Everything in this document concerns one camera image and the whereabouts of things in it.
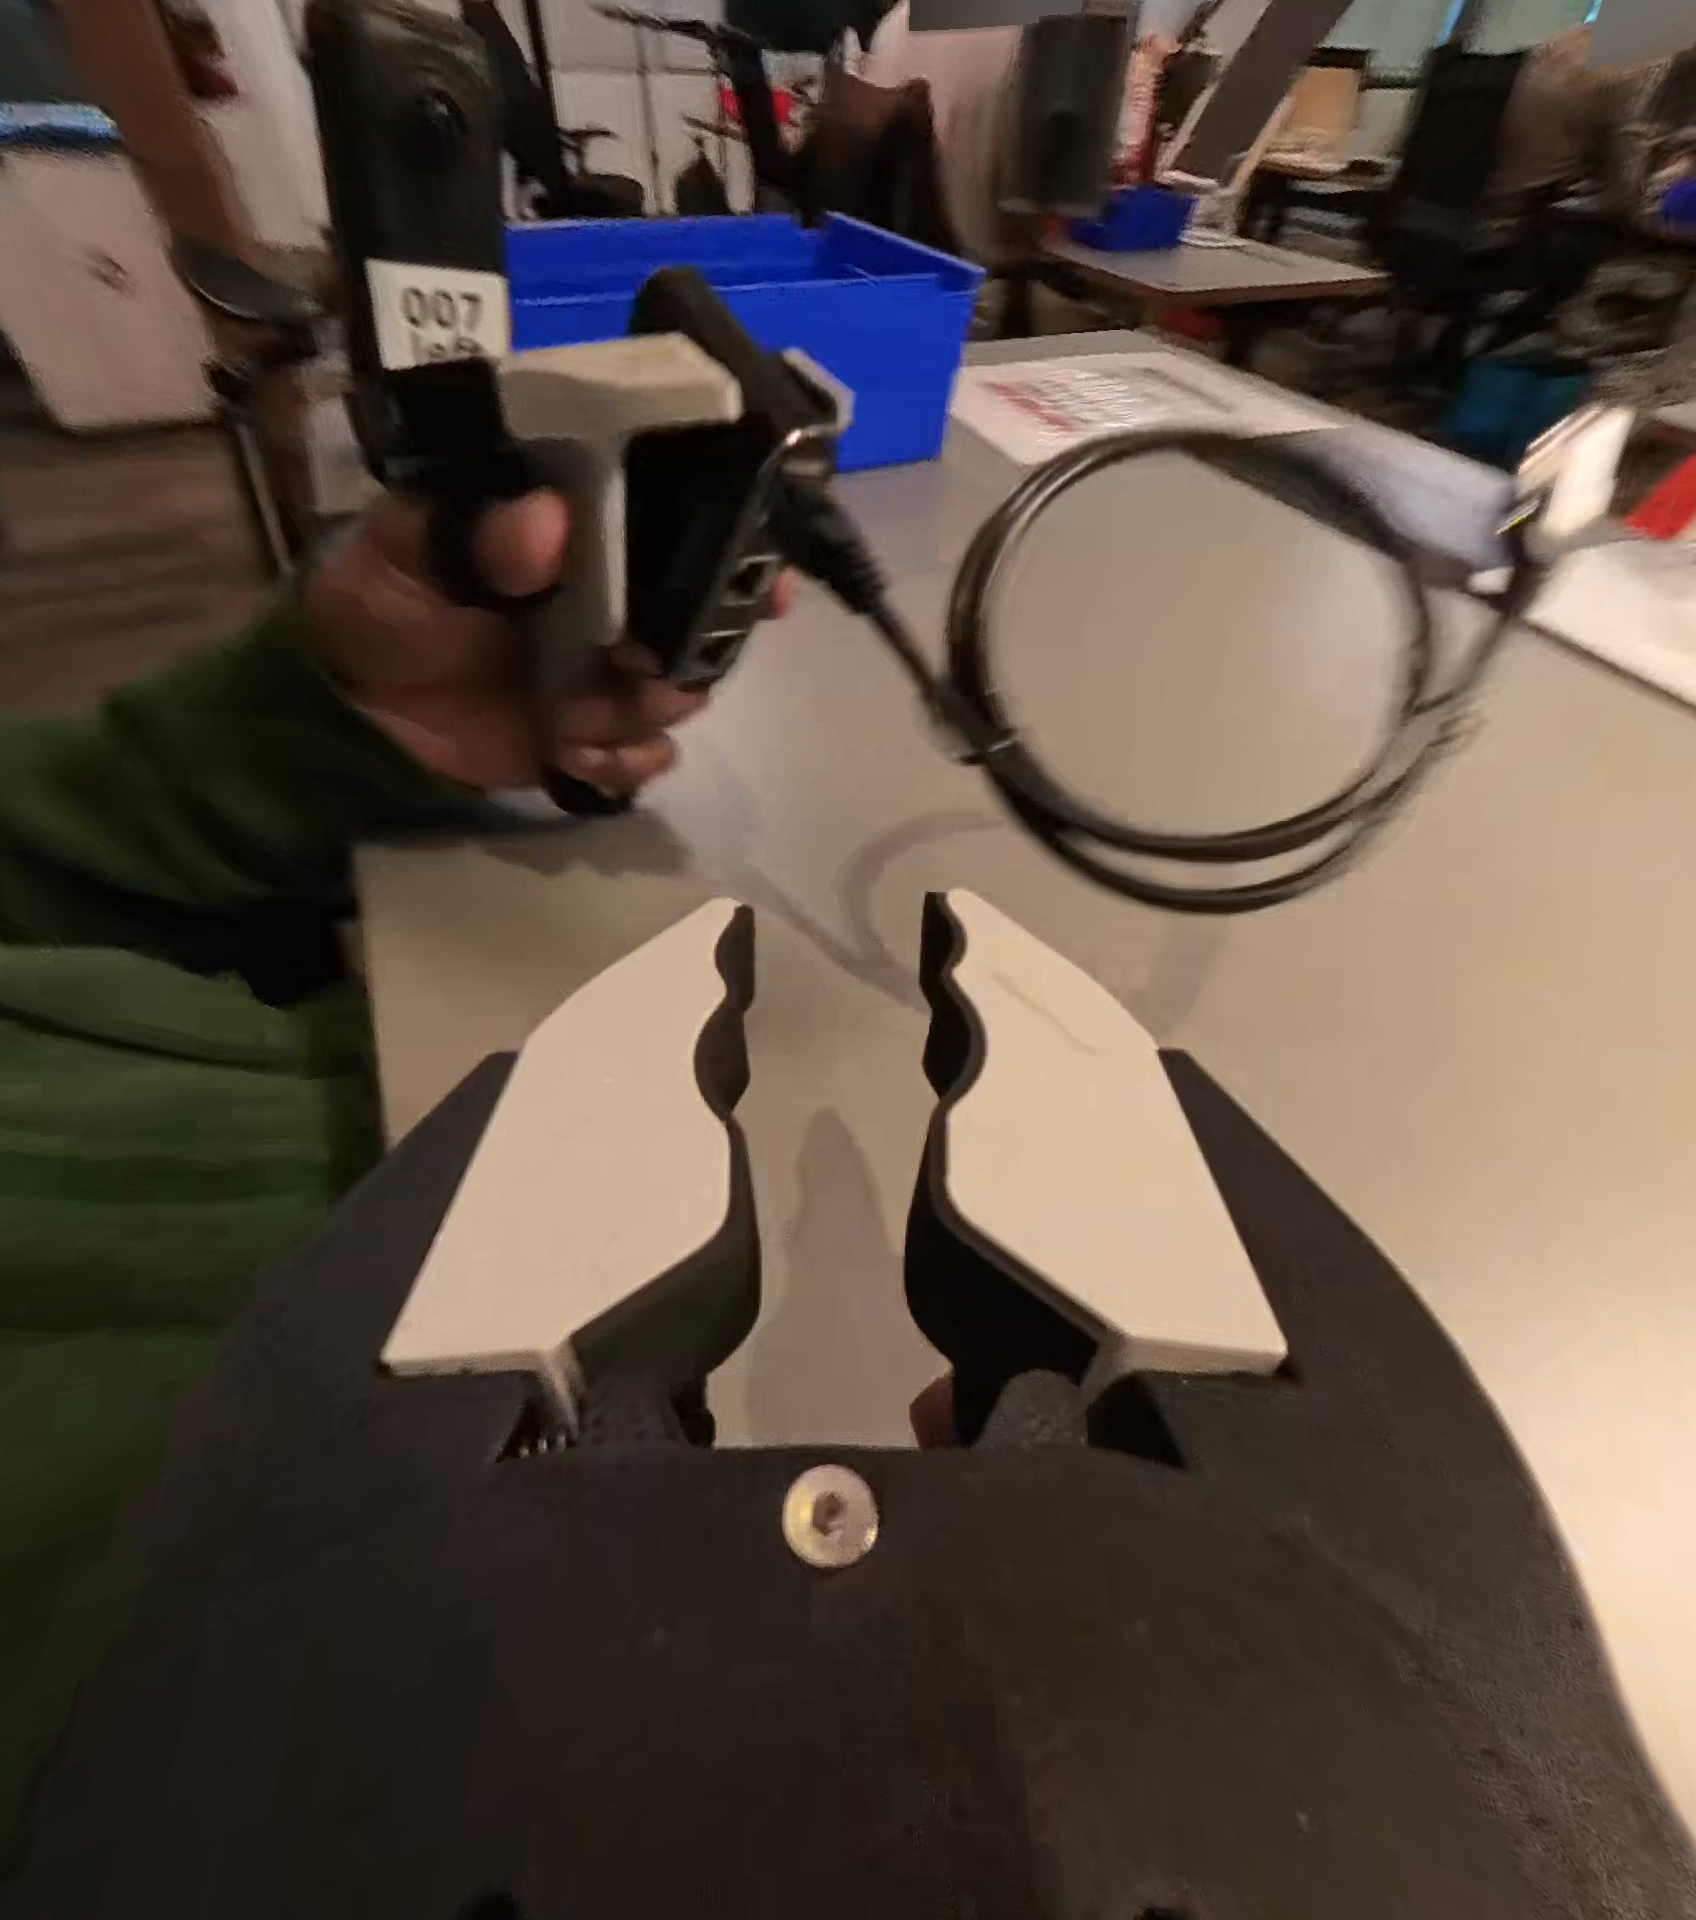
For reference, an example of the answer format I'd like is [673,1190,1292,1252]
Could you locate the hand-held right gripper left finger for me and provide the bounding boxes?
[380,898,767,1388]

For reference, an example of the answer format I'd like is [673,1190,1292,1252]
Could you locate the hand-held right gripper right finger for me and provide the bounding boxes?
[903,888,1295,1392]

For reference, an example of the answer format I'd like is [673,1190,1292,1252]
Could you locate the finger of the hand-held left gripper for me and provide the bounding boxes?
[504,329,755,452]
[765,353,857,483]

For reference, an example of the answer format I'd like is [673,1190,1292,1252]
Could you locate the blue plastic bin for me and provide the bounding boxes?
[504,204,988,476]

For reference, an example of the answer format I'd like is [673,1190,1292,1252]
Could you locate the black ethernet adapter hub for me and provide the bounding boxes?
[624,264,857,699]

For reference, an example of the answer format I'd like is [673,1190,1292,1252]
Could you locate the black ethernet cable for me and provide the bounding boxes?
[774,415,1637,920]

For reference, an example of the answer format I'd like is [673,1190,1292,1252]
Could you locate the person's left forearm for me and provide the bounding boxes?
[0,594,460,1009]

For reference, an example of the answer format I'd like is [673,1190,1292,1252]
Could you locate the person's left hand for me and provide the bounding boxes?
[303,481,797,801]

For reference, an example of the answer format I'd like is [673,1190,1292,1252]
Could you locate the black stool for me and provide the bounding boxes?
[169,234,334,578]

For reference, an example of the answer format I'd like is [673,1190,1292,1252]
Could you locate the small blue bin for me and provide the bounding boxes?
[1068,180,1205,258]

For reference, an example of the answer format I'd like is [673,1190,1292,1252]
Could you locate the wooden work table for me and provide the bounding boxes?
[1039,234,1396,398]

